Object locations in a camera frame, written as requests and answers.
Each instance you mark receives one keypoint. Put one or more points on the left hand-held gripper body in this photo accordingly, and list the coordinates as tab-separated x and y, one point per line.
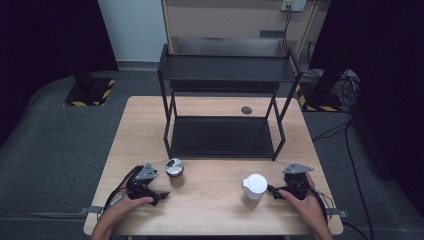
144	178

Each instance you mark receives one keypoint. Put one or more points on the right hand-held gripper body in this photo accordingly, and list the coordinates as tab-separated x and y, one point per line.
296	181

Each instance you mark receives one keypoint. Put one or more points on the white-lid glass spice jar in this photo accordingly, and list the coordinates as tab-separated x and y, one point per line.
254	190

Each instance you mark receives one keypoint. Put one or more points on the silver-lid glass spice jar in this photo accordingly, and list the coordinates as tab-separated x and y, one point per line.
174	171

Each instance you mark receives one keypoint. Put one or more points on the black metal two-tier rack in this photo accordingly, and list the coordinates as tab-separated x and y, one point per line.
226	71

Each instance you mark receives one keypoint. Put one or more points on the person's left hand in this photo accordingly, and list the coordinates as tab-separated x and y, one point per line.
128	208

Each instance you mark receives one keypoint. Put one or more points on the person's right hand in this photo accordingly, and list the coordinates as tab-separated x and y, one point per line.
308	206

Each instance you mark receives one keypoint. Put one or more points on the round grey table grommet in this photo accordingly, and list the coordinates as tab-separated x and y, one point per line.
246	110

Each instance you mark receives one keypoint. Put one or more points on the striped black stand base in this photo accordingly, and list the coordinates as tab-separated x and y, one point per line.
89	91
320	100

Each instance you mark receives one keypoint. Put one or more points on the black curtain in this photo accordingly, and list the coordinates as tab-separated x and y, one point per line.
386	66
46	50

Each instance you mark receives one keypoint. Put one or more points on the beige wooden cabinet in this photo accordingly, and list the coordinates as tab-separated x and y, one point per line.
233	23

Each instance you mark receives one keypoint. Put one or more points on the grey table edge bracket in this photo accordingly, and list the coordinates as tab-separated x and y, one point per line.
337	212
90	209

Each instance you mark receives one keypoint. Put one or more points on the white wall power outlet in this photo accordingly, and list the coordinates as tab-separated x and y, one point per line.
293	4

